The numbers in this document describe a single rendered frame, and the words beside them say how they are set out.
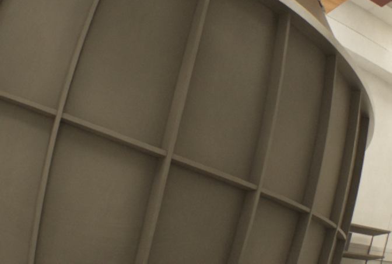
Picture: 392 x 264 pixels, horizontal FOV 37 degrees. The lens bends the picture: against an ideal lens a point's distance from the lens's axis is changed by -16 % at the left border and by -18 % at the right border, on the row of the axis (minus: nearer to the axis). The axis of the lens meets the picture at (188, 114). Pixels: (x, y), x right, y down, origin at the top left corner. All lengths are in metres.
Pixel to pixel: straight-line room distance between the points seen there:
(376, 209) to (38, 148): 7.82
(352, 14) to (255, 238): 8.03
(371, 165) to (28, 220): 7.82
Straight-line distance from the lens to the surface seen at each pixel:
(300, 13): 1.30
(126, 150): 1.07
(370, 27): 9.30
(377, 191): 8.69
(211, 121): 1.15
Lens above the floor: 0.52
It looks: 17 degrees up
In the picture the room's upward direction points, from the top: 13 degrees clockwise
